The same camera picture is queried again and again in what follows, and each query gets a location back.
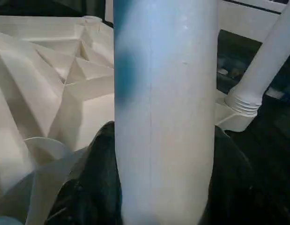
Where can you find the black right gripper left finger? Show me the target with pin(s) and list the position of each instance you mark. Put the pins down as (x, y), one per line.
(93, 187)

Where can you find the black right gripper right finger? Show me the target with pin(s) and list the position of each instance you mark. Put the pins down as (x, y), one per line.
(234, 187)

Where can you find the white plastic table leg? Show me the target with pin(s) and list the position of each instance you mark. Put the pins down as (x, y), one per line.
(168, 117)
(271, 61)

